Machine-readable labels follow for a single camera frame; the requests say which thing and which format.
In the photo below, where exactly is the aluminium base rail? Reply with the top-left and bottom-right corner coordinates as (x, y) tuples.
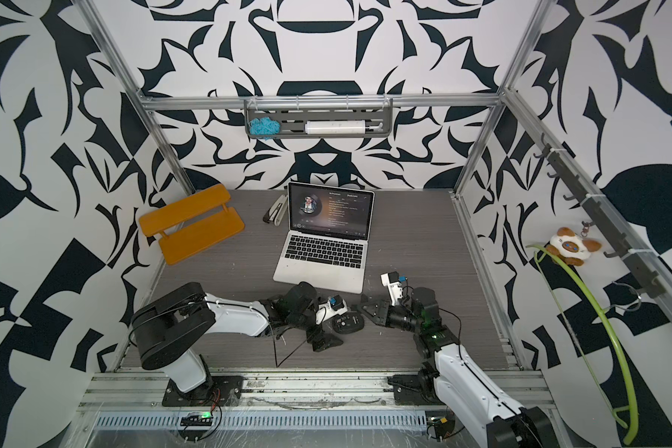
(77, 368), (556, 413)

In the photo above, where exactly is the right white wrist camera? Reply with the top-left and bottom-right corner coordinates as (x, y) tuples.
(381, 272), (407, 306)

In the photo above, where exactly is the right small electronics board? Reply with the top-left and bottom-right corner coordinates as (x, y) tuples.
(426, 416), (457, 442)

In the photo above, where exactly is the green hoop tube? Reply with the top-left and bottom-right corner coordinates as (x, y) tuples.
(527, 243), (640, 446)

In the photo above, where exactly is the orange two-tier stand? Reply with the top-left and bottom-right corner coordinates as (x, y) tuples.
(138, 185), (246, 265)

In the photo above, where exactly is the brown white plush toy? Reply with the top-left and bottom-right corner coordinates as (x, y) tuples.
(545, 227), (602, 266)

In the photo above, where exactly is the grey hook rail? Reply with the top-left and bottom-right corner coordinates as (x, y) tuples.
(537, 134), (666, 299)

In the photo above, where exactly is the small electronics board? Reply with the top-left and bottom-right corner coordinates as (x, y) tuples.
(179, 412), (215, 429)
(426, 416), (457, 442)

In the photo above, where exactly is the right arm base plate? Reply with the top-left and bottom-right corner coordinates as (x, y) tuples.
(388, 374), (442, 405)

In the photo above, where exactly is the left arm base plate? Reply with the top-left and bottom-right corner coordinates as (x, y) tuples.
(162, 375), (245, 407)

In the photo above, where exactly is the silver laptop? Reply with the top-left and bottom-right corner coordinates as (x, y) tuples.
(273, 182), (375, 294)

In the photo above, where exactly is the black wireless mouse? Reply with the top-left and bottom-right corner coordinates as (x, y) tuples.
(332, 312), (365, 335)

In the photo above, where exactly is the grey wall tray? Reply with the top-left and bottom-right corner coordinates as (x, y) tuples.
(243, 100), (394, 139)

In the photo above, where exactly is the white roll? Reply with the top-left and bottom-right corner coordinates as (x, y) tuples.
(304, 121), (367, 136)

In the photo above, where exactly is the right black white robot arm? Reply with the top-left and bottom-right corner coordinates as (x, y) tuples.
(358, 287), (559, 447)

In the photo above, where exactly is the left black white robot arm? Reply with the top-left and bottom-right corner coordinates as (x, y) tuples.
(128, 282), (348, 396)

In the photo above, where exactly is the teal scrubber ball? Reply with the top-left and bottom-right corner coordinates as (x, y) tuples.
(248, 117), (281, 139)

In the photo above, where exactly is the left small electronics board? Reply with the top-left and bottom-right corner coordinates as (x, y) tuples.
(179, 412), (215, 429)

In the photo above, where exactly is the black silver stapler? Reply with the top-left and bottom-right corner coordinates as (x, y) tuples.
(262, 194), (289, 227)

